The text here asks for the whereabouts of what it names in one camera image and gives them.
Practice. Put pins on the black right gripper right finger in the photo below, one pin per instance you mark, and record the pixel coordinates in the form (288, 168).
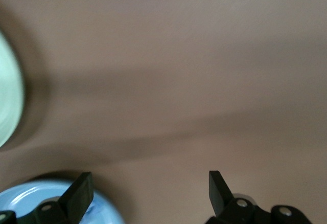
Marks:
(242, 213)

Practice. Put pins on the brown table cover sheet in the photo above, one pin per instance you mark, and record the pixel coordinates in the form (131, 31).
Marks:
(178, 55)

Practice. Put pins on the blue plate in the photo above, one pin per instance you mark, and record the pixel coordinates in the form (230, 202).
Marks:
(25, 198)

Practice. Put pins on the green plate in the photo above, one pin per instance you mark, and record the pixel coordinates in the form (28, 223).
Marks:
(10, 88)

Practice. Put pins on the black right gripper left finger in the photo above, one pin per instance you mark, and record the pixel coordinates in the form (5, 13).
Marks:
(51, 213)

